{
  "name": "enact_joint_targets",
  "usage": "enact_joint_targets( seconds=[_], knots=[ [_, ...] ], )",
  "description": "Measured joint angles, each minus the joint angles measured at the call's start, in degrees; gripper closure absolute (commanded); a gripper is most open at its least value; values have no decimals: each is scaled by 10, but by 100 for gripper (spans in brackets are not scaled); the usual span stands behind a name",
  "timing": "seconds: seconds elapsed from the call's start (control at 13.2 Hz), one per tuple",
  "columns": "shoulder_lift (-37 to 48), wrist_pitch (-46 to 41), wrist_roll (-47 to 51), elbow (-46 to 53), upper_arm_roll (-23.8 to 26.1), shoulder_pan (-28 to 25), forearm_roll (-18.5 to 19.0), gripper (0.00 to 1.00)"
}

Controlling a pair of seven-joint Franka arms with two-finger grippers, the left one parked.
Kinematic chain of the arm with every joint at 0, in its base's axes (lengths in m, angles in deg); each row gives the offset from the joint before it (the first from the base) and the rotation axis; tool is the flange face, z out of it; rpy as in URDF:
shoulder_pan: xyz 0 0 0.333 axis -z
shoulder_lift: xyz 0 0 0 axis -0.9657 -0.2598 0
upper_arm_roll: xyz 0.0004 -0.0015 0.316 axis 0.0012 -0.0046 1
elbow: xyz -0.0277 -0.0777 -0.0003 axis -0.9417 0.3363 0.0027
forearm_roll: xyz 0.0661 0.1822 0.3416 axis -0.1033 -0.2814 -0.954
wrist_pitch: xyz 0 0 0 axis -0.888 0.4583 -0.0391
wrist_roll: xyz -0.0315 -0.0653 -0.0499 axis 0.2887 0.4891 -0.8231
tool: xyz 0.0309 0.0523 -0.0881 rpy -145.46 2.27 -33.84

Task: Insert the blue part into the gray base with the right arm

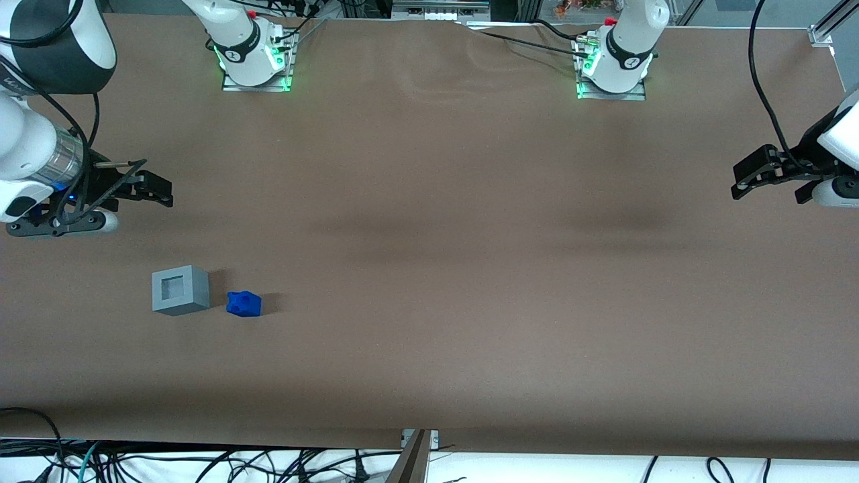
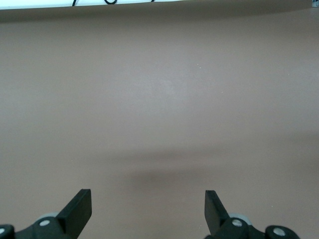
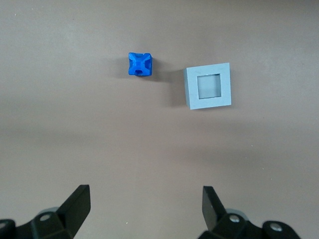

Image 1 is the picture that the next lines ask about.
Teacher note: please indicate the brown table mat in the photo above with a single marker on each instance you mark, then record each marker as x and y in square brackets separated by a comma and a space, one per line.
[470, 268]

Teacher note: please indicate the gray metal rack shelf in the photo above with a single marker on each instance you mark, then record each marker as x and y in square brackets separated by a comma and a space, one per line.
[439, 9]

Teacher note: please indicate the small metal bracket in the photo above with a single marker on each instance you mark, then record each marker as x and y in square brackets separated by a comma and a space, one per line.
[433, 439]

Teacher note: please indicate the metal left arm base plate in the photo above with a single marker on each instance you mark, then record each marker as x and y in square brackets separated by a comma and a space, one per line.
[611, 96]

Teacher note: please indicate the aluminium corner profile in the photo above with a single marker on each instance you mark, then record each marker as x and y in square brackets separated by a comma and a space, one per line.
[825, 30]

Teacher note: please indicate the aluminium profile beam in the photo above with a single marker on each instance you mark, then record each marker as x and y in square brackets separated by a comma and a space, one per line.
[409, 463]

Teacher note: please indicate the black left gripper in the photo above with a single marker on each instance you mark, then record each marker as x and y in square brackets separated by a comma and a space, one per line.
[803, 163]

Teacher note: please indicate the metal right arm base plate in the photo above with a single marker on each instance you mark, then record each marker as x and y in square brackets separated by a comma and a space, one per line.
[285, 74]

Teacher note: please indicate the gray square base block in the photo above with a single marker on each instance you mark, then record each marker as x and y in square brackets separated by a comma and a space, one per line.
[180, 290]

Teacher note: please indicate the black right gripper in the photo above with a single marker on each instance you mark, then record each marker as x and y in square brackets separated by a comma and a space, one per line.
[100, 185]

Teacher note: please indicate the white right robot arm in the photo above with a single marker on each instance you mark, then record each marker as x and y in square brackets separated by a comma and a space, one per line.
[40, 40]

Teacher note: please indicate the blue plastic part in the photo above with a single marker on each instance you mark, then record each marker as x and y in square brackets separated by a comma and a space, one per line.
[243, 304]

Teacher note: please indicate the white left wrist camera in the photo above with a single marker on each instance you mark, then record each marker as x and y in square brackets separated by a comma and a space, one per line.
[835, 192]

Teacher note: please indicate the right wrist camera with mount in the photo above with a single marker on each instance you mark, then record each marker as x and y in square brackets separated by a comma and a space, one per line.
[67, 225]

